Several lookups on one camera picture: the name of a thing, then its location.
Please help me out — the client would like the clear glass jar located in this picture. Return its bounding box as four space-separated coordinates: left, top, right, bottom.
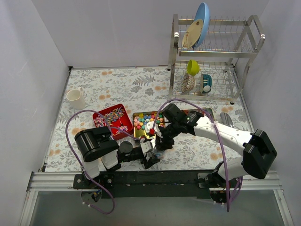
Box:
150 149 165 159

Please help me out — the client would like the red tin of swirl lollipops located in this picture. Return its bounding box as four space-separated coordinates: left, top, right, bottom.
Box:
99 104 134 140

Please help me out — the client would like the metal scoop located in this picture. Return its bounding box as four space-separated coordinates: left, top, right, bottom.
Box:
220 112 234 128

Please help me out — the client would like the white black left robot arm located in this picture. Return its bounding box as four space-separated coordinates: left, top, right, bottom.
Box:
75 127 160 188

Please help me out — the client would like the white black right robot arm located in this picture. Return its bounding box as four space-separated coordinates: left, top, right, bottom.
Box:
153 104 277 187

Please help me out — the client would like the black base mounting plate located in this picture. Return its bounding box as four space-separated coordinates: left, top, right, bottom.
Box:
72 170 242 199

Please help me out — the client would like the patterned brown bowl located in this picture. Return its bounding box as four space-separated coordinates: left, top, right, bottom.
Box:
181 73 196 93

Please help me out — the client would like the teal white bowl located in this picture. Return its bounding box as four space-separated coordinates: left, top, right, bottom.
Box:
200 74 213 94

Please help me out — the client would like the green bowl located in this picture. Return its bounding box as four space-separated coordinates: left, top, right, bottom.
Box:
187 60 200 76

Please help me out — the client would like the white cup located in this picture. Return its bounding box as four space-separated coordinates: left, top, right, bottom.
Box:
66 87 86 110

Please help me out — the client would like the steel dish rack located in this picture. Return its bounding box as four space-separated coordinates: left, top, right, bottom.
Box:
167 14 266 104

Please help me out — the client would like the cream plate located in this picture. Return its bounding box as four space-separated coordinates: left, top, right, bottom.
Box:
182 19 203 49

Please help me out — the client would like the blue plate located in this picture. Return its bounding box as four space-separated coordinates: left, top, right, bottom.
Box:
192 2 210 49

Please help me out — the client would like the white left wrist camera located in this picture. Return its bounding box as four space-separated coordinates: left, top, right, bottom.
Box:
140 139 156 153

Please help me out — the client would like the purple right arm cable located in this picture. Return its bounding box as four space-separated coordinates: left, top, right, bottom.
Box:
152 98 243 212

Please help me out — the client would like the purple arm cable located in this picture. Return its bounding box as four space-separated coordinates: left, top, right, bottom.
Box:
152 98 243 212
65 109 142 214

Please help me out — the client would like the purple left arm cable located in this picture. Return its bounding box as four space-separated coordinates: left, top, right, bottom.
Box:
65 109 142 214

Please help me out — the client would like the aluminium frame rail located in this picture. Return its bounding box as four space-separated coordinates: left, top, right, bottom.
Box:
26 172 79 191

